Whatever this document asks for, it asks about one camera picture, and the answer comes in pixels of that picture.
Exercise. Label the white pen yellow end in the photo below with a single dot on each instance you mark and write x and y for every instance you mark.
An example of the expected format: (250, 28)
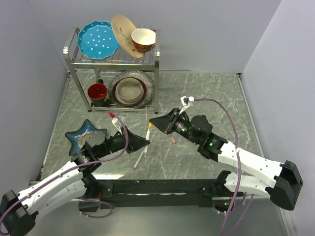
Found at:
(147, 135)

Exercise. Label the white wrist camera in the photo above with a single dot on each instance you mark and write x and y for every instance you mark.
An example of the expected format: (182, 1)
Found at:
(116, 122)
(186, 103)

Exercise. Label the white pen orange end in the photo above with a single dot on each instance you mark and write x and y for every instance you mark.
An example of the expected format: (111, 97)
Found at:
(138, 160)

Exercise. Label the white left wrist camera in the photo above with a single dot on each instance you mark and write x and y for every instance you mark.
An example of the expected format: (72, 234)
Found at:
(116, 122)

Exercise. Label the beige ceramic bowl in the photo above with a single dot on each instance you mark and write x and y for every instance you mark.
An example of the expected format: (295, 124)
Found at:
(129, 90)

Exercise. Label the steel dish rack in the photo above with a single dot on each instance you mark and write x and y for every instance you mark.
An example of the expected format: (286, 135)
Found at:
(112, 66)

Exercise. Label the beige floral plate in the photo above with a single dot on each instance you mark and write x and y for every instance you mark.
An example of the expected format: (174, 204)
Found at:
(123, 28)

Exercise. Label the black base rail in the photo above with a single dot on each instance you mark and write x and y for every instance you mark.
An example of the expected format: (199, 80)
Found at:
(158, 192)

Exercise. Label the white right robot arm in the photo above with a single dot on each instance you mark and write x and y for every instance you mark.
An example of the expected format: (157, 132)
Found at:
(280, 182)

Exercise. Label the blue polka dot plate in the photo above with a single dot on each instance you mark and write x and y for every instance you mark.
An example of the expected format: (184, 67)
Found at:
(97, 41)

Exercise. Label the red mug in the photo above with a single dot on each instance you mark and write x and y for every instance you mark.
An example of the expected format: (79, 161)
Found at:
(98, 94)

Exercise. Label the blue star-shaped dish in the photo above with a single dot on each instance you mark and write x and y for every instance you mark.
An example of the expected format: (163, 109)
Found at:
(78, 137)

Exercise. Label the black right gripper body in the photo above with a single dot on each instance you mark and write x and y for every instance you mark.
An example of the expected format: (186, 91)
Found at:
(177, 124)

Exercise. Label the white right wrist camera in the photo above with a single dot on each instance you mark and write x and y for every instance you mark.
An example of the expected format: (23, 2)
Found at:
(186, 103)

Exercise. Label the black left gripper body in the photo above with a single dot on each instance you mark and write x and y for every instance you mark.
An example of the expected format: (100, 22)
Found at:
(116, 142)

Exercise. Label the red and white bowl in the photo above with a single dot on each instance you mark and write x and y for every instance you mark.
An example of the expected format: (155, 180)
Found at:
(143, 39)

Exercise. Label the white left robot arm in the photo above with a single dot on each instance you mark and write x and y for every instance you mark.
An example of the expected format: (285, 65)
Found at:
(19, 211)

